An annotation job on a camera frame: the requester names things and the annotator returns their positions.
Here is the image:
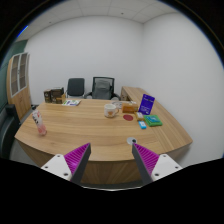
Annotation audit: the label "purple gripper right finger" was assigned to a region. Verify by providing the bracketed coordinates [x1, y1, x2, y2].
[132, 143, 182, 185]

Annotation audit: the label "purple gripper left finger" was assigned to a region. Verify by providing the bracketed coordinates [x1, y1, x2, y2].
[42, 143, 91, 185]

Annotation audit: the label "pink label drink bottle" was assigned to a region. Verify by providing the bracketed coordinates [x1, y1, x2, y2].
[32, 110, 47, 136]

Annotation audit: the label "small blue card pack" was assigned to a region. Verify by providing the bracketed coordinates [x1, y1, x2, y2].
[138, 121, 146, 129]

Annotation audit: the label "green flat box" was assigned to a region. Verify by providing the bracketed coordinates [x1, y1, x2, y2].
[144, 115, 162, 127]

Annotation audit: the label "small yellow white box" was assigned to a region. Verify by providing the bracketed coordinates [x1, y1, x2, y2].
[135, 112, 144, 121]

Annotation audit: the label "red round coaster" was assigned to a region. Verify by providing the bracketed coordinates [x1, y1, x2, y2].
[123, 114, 133, 121]

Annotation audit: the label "purple standing card box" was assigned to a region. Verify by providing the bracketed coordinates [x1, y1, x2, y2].
[139, 94, 155, 115]

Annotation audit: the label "green white leaflet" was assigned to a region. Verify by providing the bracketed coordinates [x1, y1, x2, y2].
[62, 100, 81, 106]

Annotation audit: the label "orange snack box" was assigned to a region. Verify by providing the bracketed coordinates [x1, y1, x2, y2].
[122, 103, 138, 113]

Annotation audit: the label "white ceramic mug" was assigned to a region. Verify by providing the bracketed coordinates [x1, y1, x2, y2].
[104, 104, 119, 118]

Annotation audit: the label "round patterned plate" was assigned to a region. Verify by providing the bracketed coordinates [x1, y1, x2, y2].
[112, 101, 123, 109]

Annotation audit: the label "brown cardboard boxes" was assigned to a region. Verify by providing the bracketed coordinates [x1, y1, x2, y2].
[44, 87, 65, 104]

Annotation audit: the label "black armchair at left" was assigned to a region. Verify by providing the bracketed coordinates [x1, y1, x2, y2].
[0, 104, 21, 159]

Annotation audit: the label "black office chair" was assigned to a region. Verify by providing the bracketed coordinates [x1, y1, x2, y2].
[66, 78, 85, 97]

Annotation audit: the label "grey mesh office chair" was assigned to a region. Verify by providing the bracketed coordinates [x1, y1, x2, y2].
[84, 77, 120, 100]

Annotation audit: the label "wooden glass door cabinet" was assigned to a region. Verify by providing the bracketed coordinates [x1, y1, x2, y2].
[6, 52, 31, 119]

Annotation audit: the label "silver desk cable grommet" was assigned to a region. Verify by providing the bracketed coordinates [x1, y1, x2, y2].
[127, 137, 137, 145]

